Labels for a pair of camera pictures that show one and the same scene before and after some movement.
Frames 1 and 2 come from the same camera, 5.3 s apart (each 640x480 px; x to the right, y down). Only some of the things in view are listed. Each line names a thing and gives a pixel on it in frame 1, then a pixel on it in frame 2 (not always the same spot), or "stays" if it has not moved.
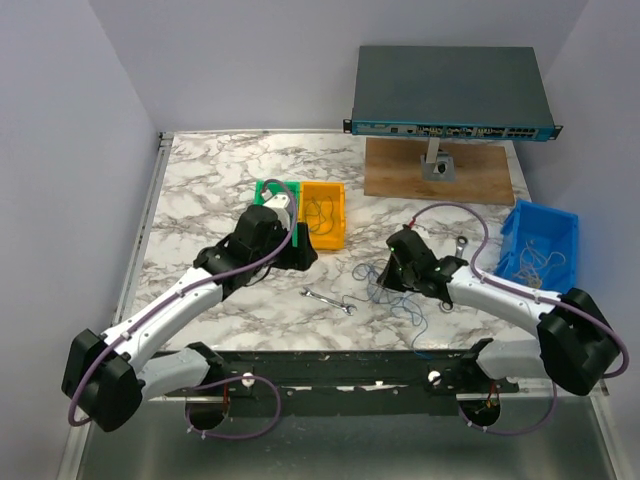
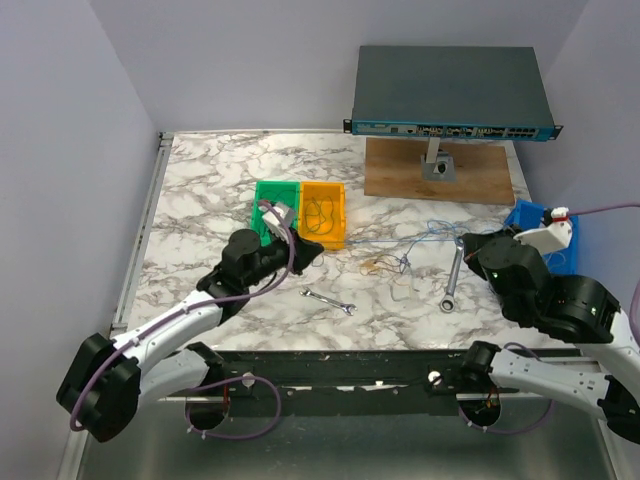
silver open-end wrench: [344, 307] stays
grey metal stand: [438, 166] stays
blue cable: [319, 216] stays
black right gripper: [388, 278] → [474, 240]
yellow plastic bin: [322, 207] stays
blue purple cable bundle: [405, 304] → [437, 232]
